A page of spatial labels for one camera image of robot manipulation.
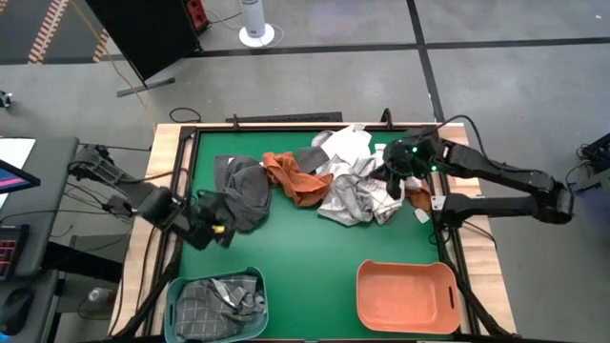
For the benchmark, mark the small grey floor device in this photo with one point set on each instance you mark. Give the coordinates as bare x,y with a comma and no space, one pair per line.
5,99

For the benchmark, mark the black floor strip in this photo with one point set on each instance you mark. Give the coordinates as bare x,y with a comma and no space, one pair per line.
286,117

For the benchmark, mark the small white tag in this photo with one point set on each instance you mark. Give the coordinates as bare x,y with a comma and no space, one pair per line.
421,215

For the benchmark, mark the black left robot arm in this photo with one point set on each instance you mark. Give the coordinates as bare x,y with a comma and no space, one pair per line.
143,197

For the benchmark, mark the grey desk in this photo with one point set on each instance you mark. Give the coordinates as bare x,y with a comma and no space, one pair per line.
52,190

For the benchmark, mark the teal plastic basket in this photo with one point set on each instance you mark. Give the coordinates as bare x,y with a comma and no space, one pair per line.
169,309

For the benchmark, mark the red power box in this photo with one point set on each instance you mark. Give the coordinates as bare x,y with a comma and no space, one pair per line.
196,12

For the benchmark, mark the orange plastic basket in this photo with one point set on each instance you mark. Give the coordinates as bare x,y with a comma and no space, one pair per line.
405,295

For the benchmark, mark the black desk crossbar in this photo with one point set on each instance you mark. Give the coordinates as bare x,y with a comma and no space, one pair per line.
81,262

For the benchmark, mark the black computer mouse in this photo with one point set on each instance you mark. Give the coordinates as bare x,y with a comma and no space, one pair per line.
16,309

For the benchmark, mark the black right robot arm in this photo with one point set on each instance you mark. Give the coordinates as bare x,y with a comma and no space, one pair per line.
500,174

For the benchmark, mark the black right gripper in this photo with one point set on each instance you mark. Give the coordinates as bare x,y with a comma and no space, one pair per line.
402,157

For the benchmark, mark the white paper sheet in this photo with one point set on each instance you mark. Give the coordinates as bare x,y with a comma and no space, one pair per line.
14,150

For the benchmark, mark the white plaid towel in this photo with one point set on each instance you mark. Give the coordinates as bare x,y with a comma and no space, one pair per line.
352,195

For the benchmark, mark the black partition board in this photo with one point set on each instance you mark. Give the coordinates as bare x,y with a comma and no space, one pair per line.
143,33

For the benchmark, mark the white cylindrical tower fan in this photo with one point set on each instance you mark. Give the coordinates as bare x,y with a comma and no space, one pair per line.
255,21

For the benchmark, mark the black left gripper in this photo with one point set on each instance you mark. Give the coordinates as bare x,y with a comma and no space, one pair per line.
200,226

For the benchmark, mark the computer monitor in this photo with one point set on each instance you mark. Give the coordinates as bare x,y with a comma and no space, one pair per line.
14,177

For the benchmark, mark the clear plastic bottle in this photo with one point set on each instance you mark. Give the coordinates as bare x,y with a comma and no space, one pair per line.
100,295

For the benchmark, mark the dark grey plaid towel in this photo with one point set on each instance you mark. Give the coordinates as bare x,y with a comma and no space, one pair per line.
209,309

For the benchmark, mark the black metal table frame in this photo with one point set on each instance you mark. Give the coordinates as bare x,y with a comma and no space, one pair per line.
286,127

